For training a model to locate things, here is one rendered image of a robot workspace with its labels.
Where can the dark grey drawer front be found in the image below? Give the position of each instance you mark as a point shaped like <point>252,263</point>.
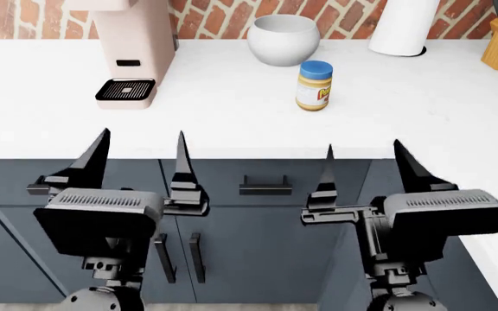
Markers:
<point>2,178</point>
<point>266,168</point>

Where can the peanut butter jar blue lid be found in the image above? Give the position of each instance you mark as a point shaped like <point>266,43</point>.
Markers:
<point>314,90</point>

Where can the black paper towel holder base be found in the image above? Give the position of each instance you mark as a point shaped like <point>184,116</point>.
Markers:
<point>422,52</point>

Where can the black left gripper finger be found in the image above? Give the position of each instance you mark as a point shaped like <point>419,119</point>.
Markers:
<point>91,162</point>
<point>184,165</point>

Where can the right gripper grey camera box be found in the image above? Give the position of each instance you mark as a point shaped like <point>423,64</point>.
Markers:
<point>443,217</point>

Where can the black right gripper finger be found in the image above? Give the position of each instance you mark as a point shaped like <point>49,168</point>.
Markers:
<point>413,168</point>
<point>326,184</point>

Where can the gripper grey camera box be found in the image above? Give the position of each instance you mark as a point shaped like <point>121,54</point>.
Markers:
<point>97,220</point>
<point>443,217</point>

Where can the pink coffee machine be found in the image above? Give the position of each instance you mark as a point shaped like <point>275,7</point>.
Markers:
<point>136,39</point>

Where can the black drip tray grate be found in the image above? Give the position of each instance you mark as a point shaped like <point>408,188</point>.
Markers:
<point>124,89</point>

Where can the white paper towel roll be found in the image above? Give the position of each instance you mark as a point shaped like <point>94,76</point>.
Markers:
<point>400,26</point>

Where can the dark grey corner cabinet panel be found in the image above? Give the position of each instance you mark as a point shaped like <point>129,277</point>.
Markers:
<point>461,275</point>

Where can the left gripper grey camera box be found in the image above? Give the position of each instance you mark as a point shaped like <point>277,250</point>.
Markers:
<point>97,220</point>

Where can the white round bowl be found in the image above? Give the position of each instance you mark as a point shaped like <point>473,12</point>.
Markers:
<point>283,42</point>

